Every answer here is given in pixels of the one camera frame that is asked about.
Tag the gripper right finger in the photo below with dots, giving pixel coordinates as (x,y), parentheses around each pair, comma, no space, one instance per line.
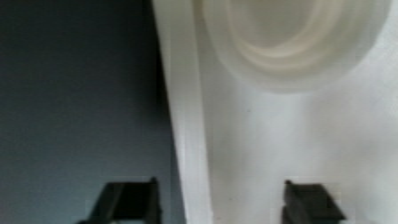
(310,206)

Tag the white square tabletop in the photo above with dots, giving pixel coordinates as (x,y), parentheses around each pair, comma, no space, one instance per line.
(281,74)

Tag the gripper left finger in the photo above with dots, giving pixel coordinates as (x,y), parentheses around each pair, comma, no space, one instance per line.
(127,204)

